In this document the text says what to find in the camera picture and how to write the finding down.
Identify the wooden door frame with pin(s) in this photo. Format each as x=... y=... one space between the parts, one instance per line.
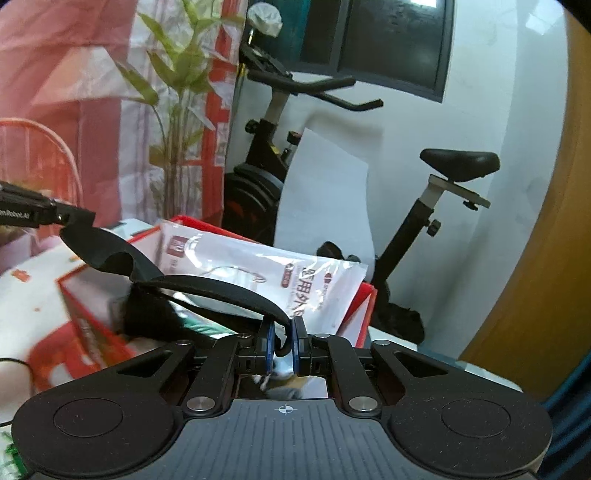
x=554 y=230

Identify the white plastic mask packet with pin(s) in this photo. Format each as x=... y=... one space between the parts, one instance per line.
x=240 y=263

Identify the red cardboard box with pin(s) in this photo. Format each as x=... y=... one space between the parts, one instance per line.
x=92 y=341

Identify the white paper sheet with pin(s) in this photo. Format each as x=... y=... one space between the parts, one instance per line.
x=323 y=194

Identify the black exercise bike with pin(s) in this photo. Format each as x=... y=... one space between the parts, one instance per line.
x=258 y=152

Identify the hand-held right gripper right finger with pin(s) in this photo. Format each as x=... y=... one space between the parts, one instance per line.
x=299 y=353

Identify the white crumpled cloth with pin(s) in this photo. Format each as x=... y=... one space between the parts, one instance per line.
x=264 y=18

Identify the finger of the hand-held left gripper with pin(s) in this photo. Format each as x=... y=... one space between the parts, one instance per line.
x=76 y=214

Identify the blue curtain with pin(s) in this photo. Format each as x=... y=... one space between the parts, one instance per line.
x=561 y=401

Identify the green striped packet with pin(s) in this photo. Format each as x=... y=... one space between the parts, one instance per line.
x=207 y=328

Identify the patterned white tablecloth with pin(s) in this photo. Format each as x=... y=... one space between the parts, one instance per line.
x=27 y=300

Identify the dark framed window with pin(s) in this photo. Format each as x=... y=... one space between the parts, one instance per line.
x=392 y=41

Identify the black eye mask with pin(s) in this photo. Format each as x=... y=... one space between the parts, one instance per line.
x=97 y=244

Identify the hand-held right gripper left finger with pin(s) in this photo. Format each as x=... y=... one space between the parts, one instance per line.
x=265 y=350

